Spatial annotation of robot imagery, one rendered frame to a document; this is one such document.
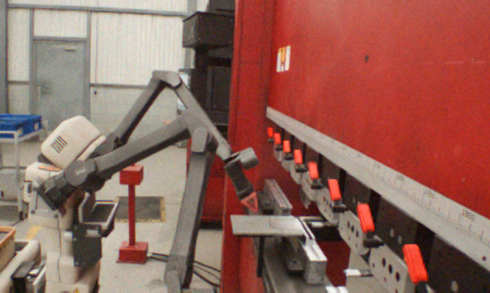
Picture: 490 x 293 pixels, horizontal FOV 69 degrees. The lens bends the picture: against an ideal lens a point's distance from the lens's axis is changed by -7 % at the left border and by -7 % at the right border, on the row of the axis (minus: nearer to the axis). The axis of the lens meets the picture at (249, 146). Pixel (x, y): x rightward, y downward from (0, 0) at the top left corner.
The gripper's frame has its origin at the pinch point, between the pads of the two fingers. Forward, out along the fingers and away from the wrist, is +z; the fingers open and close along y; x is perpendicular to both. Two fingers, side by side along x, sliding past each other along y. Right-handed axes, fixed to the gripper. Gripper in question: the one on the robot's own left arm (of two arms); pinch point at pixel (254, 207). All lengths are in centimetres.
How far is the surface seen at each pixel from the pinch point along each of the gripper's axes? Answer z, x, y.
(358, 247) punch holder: -2, -20, -63
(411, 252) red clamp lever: -13, -23, -89
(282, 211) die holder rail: 20.7, -8.9, 33.0
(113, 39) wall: -221, 130, 696
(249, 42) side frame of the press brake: -59, -38, 86
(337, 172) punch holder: -13, -26, -43
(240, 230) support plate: 3.4, 8.3, -5.8
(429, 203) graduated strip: -17, -30, -86
